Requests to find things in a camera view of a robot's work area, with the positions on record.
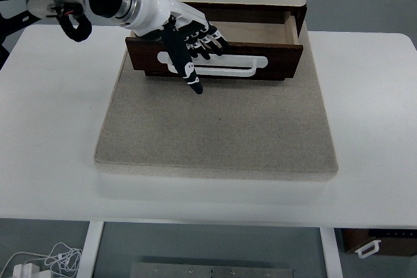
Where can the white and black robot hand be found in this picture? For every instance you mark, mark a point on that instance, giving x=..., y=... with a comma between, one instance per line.
x=153, y=11

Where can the dark wooden drawer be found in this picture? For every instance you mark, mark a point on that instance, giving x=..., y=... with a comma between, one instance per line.
x=283, y=60

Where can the grey fabric mat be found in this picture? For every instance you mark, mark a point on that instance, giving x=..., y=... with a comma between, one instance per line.
x=215, y=128

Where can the white table leg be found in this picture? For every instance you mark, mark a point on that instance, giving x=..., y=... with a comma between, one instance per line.
x=91, y=248
x=330, y=252

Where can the white charger plug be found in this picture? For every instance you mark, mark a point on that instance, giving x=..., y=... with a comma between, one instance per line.
x=26, y=271

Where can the brown wooden box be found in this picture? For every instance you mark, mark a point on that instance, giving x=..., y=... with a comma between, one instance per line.
x=397, y=245

